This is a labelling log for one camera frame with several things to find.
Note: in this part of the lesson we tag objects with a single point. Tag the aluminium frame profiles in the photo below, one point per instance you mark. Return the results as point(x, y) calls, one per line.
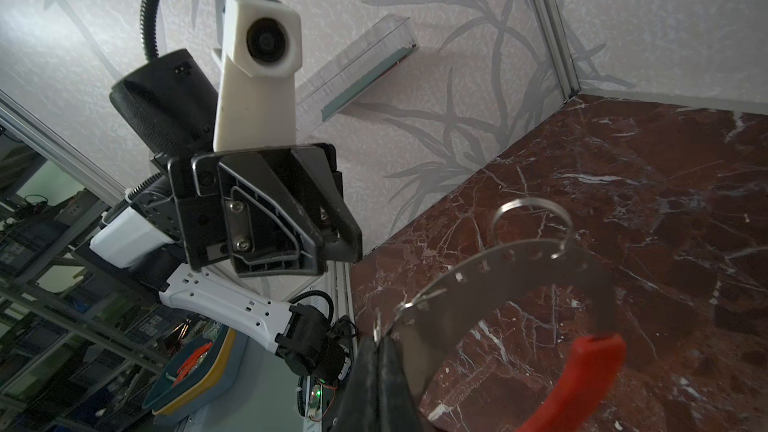
point(484, 73)

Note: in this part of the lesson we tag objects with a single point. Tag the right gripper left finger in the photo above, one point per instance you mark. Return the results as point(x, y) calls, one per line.
point(358, 410)

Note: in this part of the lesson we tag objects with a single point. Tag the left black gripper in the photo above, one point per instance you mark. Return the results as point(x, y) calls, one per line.
point(266, 211)

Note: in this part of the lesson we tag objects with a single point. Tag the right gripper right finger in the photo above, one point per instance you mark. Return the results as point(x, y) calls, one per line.
point(397, 409)

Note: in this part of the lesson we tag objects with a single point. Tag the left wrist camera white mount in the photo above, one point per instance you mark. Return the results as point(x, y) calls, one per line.
point(261, 51)

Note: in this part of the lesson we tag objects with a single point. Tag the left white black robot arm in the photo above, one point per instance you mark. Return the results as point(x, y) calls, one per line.
point(171, 104)

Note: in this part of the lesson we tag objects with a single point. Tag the left circuit board with wires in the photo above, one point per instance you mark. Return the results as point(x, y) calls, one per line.
point(314, 399)

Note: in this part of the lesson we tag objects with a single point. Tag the metal keyring plate red handle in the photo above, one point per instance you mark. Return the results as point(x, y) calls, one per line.
point(493, 285)

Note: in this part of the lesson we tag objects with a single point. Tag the clear plastic wall bin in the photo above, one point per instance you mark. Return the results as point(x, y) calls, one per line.
point(363, 62)

